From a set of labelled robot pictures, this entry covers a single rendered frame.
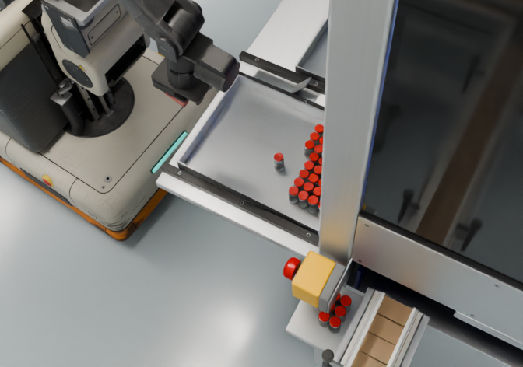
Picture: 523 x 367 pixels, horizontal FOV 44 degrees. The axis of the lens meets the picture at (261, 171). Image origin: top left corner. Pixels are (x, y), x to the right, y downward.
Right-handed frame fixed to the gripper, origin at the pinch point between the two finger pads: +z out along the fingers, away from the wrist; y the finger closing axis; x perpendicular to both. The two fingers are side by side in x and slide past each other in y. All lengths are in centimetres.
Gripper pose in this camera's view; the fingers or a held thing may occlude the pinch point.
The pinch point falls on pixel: (184, 102)
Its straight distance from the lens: 126.9
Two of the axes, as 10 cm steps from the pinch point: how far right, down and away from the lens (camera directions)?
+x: 4.9, -7.8, 3.9
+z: -0.8, 4.1, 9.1
